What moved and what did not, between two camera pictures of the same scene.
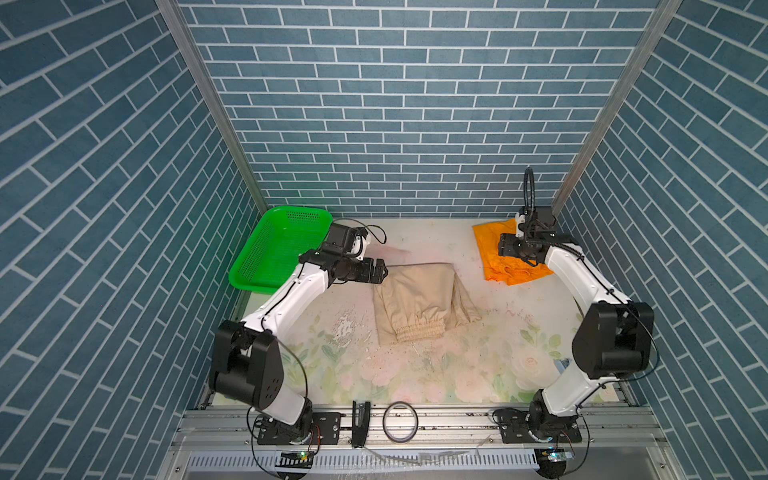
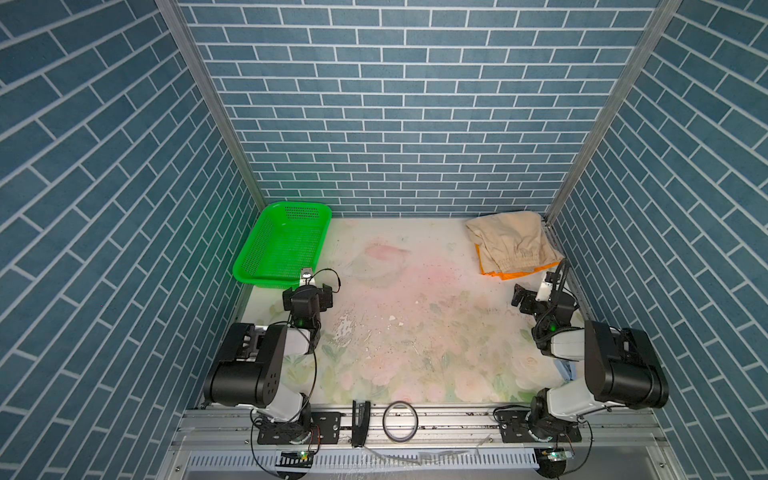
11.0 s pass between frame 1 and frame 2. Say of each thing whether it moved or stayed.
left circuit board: stayed
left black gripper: moved
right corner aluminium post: stayed
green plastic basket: stayed
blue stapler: stayed
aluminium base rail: stayed
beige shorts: moved
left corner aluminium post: stayed
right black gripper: moved
